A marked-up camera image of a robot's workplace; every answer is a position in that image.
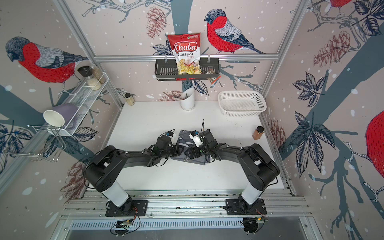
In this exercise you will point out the red handled brush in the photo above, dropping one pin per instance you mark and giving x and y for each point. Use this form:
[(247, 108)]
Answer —
[(213, 81)]

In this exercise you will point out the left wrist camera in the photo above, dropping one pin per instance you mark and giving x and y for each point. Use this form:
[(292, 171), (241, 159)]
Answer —
[(170, 133)]

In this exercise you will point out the red Chuba chips bag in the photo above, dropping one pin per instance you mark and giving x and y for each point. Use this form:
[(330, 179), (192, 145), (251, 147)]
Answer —
[(186, 49)]

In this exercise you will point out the white wire wall shelf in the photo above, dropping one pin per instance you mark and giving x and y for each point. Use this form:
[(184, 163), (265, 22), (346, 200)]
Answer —
[(82, 97)]

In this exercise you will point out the purple white cup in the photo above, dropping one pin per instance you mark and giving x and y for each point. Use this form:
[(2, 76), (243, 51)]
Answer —
[(61, 115)]

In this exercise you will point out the white perforated plastic basket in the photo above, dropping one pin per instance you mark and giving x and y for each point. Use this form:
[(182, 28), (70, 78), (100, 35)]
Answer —
[(241, 103)]

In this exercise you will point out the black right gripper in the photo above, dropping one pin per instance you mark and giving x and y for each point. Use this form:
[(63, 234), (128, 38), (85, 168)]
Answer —
[(194, 149)]

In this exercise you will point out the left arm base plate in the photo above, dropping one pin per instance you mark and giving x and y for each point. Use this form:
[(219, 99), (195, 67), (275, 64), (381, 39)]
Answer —
[(130, 208)]

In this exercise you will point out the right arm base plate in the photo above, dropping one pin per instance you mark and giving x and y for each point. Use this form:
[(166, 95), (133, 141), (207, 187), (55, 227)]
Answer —
[(241, 207)]

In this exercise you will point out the grey plaid pillowcase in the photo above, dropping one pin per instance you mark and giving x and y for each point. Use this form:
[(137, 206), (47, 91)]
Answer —
[(185, 141)]

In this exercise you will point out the wire cup holder rack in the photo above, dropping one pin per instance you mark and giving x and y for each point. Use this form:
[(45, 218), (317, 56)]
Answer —
[(37, 143)]

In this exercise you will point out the black wire wall basket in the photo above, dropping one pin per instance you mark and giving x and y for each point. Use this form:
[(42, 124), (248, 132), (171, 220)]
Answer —
[(171, 70)]

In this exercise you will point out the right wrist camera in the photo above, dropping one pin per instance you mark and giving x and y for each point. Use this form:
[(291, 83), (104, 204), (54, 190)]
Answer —
[(195, 136)]

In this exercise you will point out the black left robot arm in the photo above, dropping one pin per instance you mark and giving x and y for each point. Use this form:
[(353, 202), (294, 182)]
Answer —
[(105, 167)]

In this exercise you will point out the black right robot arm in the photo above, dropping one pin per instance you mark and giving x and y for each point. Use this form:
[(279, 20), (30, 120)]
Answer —
[(258, 166)]

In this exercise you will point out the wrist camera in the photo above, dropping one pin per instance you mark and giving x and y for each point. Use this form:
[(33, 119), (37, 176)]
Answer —
[(195, 136), (170, 133)]

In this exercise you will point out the clear glass jar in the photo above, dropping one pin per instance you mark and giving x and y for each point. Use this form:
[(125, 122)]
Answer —
[(98, 73)]

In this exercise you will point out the small yellow spice jar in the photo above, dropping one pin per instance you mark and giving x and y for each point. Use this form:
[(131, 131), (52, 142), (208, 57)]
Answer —
[(129, 99)]

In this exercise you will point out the black lid spice jar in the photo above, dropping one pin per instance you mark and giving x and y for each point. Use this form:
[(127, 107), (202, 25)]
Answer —
[(91, 80)]

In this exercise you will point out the brown spice bottle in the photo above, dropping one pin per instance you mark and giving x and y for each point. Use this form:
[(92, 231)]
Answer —
[(258, 133)]

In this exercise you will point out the white utensil holder cup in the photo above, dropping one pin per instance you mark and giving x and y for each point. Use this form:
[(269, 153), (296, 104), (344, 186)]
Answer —
[(187, 99)]

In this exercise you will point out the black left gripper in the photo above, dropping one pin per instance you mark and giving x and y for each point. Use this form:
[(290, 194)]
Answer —
[(177, 150)]

